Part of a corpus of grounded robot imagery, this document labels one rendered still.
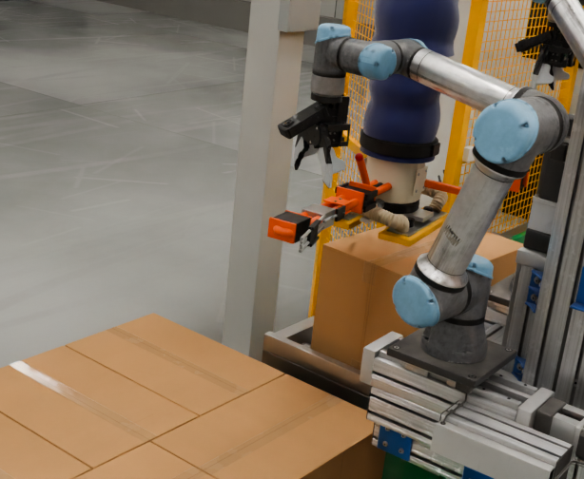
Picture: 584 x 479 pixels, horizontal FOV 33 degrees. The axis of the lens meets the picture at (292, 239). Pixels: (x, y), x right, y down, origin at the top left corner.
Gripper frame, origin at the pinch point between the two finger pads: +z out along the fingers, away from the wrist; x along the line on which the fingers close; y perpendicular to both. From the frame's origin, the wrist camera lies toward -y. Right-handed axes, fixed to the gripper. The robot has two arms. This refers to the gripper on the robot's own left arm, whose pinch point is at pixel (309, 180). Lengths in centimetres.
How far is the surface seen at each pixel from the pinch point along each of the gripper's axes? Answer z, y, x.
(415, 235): 26, 52, 22
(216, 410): 82, 3, 40
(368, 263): 43, 52, 42
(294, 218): 12.7, 3.0, 9.4
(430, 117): -6, 57, 29
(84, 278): 137, 45, 268
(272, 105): 19, 77, 150
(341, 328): 67, 50, 49
